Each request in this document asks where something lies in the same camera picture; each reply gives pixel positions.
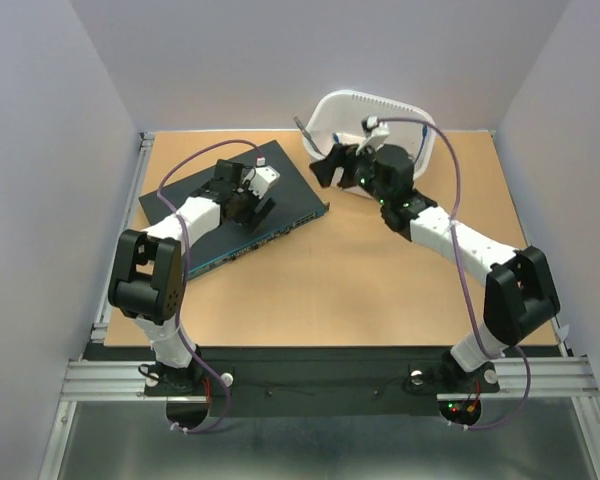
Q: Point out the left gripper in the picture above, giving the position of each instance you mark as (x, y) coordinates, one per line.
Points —
(251, 220)

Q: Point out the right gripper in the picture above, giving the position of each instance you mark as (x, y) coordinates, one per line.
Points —
(325, 167)

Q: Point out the dark blue network switch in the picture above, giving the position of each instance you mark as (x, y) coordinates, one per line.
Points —
(296, 205)

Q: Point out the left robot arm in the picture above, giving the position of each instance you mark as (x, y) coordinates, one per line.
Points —
(151, 266)

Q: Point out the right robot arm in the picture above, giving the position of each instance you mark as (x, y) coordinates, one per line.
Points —
(520, 293)

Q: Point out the white plastic tub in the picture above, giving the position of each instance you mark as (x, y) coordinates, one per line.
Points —
(337, 120)

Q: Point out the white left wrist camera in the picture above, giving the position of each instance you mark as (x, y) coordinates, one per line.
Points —
(263, 180)

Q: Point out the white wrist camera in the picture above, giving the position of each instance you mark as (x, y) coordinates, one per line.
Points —
(376, 132)
(263, 180)

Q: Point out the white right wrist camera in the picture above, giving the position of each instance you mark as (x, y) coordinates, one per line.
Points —
(376, 132)

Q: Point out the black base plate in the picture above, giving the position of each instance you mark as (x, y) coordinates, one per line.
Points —
(268, 382)

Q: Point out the aluminium frame rail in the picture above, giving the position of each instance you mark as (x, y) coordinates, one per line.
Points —
(558, 377)

